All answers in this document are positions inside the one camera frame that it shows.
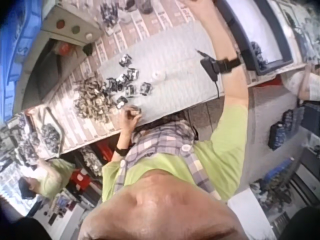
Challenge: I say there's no person's right hand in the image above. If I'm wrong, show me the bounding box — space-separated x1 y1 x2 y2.
179 0 216 15

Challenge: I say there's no person's left hand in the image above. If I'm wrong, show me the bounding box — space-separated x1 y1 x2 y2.
117 104 143 133

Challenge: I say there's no small silver metal part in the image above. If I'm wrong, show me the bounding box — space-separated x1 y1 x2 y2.
129 107 143 118

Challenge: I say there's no group of black silver components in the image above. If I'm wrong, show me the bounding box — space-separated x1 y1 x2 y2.
106 53 153 109

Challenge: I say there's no pile of small brass parts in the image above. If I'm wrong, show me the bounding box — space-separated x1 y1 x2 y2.
73 78 119 123

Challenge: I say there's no black wrist band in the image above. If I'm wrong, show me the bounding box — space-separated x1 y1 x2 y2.
200 56 240 76
114 145 130 158

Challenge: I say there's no dark glass jar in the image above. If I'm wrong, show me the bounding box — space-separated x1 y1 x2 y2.
138 0 155 15

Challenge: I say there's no red plastic crate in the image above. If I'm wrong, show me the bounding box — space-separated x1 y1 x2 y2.
96 141 114 161

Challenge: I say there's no small white cap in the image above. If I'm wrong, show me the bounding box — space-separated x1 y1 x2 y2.
151 70 166 82

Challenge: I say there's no pale grey work mat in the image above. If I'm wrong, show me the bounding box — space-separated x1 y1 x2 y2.
98 21 227 126

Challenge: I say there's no black round knob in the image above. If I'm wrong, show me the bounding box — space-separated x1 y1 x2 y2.
83 43 95 56

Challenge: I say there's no cluster of dark small bottles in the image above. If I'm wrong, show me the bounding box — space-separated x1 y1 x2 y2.
99 0 121 29

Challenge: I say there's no dark blue tray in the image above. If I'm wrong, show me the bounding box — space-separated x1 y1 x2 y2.
216 0 295 76

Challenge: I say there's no metal tray with dark parts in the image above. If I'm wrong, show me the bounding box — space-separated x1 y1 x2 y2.
24 104 66 157

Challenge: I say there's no red plastic stool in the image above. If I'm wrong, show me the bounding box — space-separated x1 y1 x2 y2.
69 169 89 194

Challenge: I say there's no red emergency stop button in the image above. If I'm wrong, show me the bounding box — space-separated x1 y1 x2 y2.
58 41 73 55

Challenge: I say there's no heap of dark components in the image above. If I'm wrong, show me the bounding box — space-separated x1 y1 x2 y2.
249 41 270 74

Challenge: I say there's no grey machine housing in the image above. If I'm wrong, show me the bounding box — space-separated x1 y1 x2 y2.
21 37 88 111

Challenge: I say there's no grey control box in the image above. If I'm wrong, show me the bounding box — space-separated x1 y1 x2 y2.
40 4 104 48

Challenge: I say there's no heap of mixed clutter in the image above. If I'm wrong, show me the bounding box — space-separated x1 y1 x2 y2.
0 112 41 166

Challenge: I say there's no blue plastic crate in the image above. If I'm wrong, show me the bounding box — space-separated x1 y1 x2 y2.
0 0 55 118

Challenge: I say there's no stack of dark blue boxes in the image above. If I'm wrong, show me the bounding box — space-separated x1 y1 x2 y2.
268 106 302 151

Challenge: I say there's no white board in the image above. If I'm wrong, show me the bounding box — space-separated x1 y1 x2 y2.
226 187 277 240

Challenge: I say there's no shelf with blue items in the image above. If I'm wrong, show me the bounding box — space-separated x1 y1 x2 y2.
249 149 320 226

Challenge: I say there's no black cable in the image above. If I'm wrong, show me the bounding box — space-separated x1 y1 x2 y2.
211 73 222 99

